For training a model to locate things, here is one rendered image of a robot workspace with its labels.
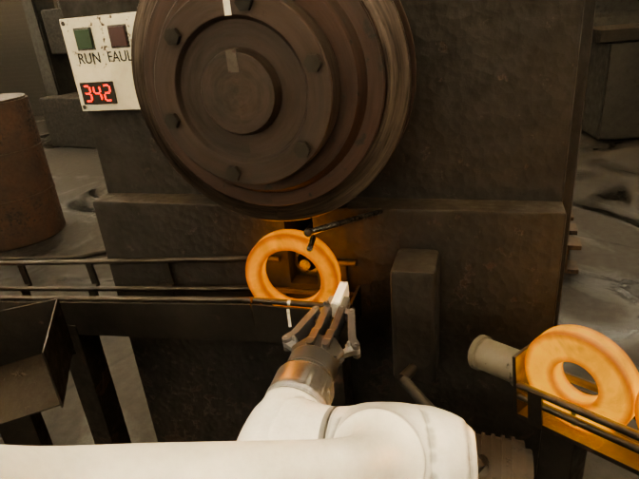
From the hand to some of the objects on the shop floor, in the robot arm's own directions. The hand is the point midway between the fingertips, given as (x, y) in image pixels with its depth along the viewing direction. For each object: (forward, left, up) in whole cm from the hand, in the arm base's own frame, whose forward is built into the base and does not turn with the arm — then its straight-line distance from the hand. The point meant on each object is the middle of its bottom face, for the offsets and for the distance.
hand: (339, 298), depth 93 cm
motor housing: (-6, -20, -75) cm, 78 cm away
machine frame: (+48, +17, -74) cm, 90 cm away
